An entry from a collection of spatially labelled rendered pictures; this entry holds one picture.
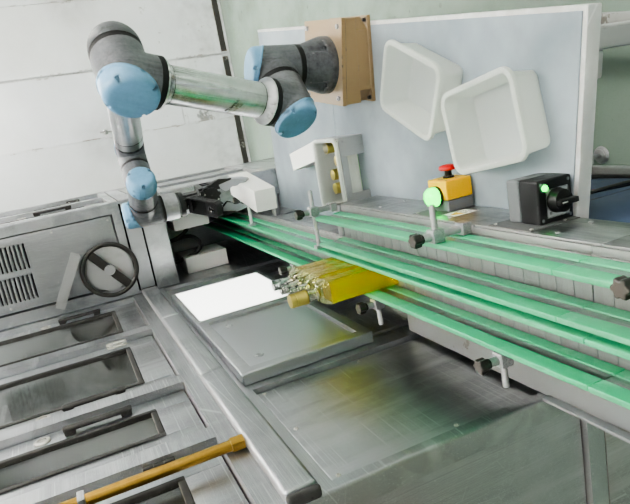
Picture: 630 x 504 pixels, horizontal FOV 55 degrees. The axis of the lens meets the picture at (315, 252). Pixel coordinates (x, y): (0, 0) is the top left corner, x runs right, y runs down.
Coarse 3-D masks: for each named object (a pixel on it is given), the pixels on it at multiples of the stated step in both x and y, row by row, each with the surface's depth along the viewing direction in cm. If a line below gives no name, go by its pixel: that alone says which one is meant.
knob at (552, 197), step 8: (552, 192) 106; (560, 192) 105; (568, 192) 105; (552, 200) 105; (560, 200) 104; (568, 200) 104; (576, 200) 105; (552, 208) 106; (560, 208) 105; (568, 208) 106
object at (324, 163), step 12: (312, 144) 188; (336, 144) 174; (324, 156) 190; (336, 156) 175; (324, 168) 191; (336, 168) 192; (324, 180) 191; (336, 180) 193; (324, 192) 192; (324, 204) 192
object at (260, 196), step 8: (232, 176) 183; (248, 176) 181; (240, 184) 175; (248, 184) 172; (256, 184) 171; (264, 184) 170; (232, 192) 185; (240, 192) 177; (248, 192) 169; (256, 192) 165; (264, 192) 166; (272, 192) 167; (240, 200) 179; (248, 200) 171; (256, 200) 165; (264, 200) 166; (272, 200) 167; (256, 208) 166; (264, 208) 167; (272, 208) 168
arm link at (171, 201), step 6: (162, 198) 167; (168, 198) 167; (174, 198) 167; (168, 204) 166; (174, 204) 167; (180, 204) 168; (168, 210) 167; (174, 210) 167; (180, 210) 168; (168, 216) 167; (174, 216) 168; (180, 216) 170
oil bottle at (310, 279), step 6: (342, 264) 155; (348, 264) 154; (324, 270) 152; (330, 270) 151; (336, 270) 150; (342, 270) 150; (306, 276) 151; (312, 276) 149; (318, 276) 148; (324, 276) 148; (306, 282) 149; (312, 282) 148; (312, 288) 148
